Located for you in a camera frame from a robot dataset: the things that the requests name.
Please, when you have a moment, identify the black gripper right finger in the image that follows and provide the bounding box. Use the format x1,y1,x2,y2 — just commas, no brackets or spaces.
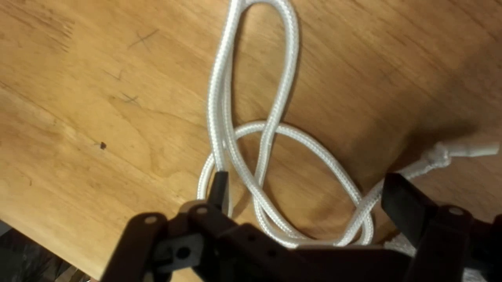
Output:
381,172,502,282

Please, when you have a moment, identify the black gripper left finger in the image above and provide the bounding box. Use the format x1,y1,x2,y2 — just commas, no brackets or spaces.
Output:
100,171,252,282

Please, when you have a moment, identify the white rope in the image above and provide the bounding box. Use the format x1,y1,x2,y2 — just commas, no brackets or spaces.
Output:
194,0,502,257

